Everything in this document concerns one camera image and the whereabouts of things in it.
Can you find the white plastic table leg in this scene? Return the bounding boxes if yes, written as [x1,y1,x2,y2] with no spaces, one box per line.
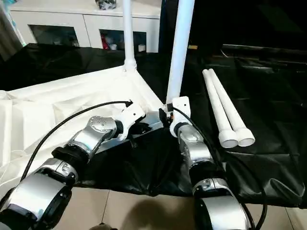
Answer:
[122,0,138,73]
[202,69,238,149]
[208,68,255,148]
[165,0,195,109]

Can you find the white plastic table top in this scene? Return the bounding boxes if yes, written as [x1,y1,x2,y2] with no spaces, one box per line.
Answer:
[0,65,168,190]

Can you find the black glossy mat cloth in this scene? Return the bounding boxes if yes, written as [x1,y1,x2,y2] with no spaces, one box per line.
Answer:
[0,42,307,209]

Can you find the grey rounded object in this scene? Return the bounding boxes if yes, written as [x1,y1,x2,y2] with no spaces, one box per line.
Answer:
[90,222,115,230]

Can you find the white glass door cabinet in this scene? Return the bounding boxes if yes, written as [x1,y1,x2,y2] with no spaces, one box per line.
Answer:
[9,0,162,54]

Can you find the dark patterned bundle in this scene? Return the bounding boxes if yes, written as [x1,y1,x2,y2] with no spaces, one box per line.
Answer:
[94,0,118,10]

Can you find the grey curtain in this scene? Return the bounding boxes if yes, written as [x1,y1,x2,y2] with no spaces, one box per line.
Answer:
[0,0,22,60]

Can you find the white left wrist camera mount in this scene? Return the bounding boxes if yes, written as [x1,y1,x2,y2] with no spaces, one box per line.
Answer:
[117,101,146,141]

